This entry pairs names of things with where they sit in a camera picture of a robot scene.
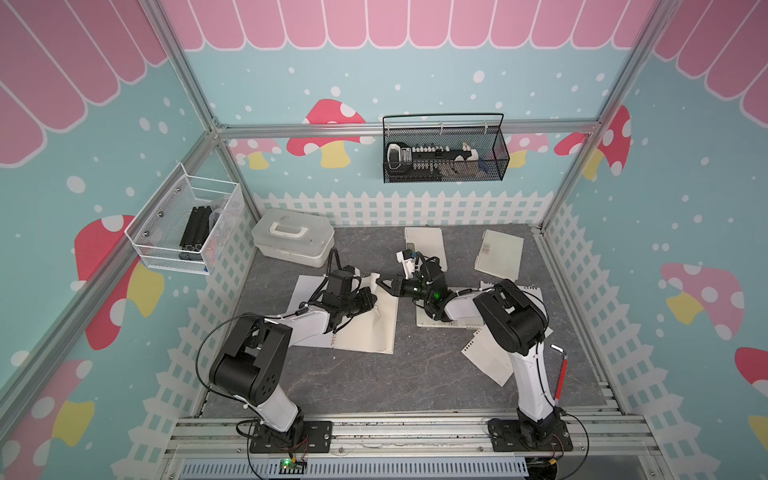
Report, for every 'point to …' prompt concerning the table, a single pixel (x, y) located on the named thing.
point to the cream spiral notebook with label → (499, 255)
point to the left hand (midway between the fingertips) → (378, 301)
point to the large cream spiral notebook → (427, 241)
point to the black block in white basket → (197, 229)
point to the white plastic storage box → (294, 237)
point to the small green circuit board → (288, 467)
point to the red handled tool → (562, 381)
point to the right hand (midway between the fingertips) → (376, 281)
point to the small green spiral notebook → (373, 331)
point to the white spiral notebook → (461, 308)
